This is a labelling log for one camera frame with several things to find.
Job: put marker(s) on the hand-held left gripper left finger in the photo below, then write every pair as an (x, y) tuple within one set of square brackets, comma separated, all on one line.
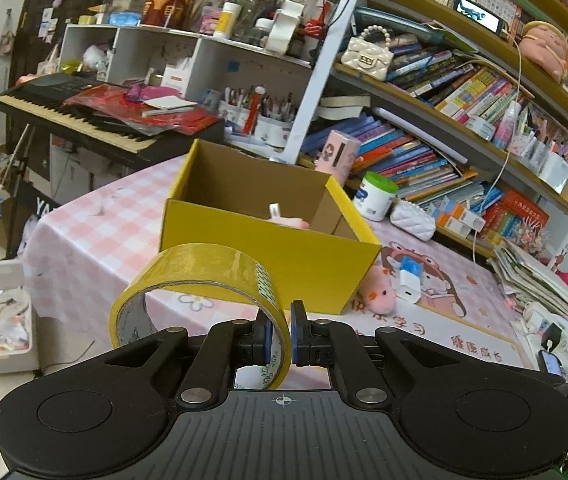
[(264, 340)]

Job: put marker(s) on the white ribbon roll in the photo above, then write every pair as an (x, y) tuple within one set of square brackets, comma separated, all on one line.
[(284, 25)]

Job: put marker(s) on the pink cylindrical humidifier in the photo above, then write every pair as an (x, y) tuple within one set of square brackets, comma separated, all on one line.
[(336, 157)]

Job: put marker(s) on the yellow tape roll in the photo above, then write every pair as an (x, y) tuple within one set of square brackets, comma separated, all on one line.
[(198, 270)]

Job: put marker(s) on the thick cream-edged books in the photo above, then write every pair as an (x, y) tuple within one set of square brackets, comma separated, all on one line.
[(344, 107)]

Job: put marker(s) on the small black tablet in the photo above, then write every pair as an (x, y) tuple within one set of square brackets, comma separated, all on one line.
[(479, 15)]

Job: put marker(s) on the red paper bags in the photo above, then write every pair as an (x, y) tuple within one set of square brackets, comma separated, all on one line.
[(108, 105)]

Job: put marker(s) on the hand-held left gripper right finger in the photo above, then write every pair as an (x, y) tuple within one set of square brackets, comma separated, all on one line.
[(298, 340)]

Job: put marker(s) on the white jar green lid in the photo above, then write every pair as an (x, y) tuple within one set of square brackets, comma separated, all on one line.
[(375, 200)]

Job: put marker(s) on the colourful ornament bunch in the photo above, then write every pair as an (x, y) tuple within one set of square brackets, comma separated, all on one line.
[(531, 237)]

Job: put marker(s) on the stack of papers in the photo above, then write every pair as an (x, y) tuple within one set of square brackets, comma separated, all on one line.
[(529, 275)]

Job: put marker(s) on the white rolled paper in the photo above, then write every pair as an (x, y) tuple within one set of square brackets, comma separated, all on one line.
[(419, 135)]

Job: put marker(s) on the white storage bin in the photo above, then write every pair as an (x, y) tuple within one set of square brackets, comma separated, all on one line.
[(8, 362)]

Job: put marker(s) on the orange white small box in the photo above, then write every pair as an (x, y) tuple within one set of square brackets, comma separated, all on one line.
[(451, 225), (464, 212)]

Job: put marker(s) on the white notebook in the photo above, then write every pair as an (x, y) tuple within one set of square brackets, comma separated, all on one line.
[(168, 105)]

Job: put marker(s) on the white pen cups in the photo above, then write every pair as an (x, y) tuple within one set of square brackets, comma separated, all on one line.
[(274, 130)]

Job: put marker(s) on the black plug adapter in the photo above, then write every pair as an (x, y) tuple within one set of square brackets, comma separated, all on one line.
[(551, 334)]

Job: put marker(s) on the pink pig plush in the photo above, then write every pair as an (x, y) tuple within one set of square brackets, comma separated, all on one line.
[(379, 292), (289, 223)]

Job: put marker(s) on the cream quilted handbag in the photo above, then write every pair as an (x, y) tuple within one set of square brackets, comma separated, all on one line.
[(366, 57)]

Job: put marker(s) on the hanging pink bag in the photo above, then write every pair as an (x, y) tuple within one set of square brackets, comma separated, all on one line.
[(6, 40)]

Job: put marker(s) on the white charger plug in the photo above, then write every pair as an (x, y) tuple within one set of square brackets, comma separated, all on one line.
[(409, 287)]

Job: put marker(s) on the row of slim paperback books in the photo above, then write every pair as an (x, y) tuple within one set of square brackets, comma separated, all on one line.
[(454, 85)]

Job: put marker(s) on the white red-striped small box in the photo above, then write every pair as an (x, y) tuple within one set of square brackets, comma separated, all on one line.
[(172, 80)]

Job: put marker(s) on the white bottle yellow label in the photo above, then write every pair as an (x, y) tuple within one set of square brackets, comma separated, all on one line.
[(227, 20)]

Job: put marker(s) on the black smartphone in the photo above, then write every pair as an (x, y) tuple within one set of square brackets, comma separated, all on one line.
[(550, 362)]

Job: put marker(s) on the white pen holder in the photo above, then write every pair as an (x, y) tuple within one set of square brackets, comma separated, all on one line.
[(556, 175)]

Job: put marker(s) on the wooden bookshelf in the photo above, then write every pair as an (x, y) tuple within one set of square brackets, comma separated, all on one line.
[(324, 60)]

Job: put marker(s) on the dark wooden door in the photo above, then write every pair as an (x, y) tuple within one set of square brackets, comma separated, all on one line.
[(63, 5)]

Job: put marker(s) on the white quilted pouch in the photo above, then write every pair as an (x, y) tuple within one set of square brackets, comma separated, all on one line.
[(414, 220)]

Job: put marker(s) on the red boxed book set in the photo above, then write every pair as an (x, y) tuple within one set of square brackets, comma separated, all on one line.
[(519, 210)]

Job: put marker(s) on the row of colourful picture books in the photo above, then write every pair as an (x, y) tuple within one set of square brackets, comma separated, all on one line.
[(414, 160)]

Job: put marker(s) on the white shelf unit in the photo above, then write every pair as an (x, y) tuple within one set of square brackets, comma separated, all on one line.
[(213, 55)]

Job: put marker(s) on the black keyboard stand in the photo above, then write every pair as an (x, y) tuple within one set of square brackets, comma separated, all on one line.
[(18, 185)]

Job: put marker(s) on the yellow cardboard box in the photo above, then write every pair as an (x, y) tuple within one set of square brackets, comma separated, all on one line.
[(264, 270)]

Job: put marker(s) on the black electronic keyboard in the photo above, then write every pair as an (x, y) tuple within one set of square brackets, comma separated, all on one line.
[(38, 90)]

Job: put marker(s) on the white power strip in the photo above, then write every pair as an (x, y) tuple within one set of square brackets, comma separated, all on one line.
[(531, 316)]

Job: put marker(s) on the pink plush doll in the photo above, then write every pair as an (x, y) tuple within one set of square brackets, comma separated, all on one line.
[(544, 50)]

